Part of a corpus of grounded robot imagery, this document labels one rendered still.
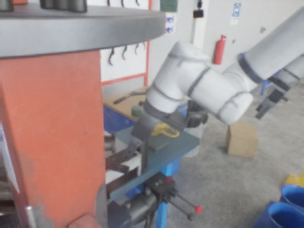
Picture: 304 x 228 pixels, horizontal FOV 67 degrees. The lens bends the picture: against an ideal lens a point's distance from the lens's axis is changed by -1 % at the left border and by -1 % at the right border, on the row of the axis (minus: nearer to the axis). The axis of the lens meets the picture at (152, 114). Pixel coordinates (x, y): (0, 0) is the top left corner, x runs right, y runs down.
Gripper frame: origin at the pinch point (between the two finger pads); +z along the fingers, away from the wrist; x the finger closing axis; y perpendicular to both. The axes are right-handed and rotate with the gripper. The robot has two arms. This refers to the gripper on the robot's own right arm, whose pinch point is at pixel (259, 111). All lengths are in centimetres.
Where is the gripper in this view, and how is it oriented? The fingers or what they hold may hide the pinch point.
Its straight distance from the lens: 123.7
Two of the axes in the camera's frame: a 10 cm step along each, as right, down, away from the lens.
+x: 4.1, -2.7, 8.7
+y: 7.9, 5.8, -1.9
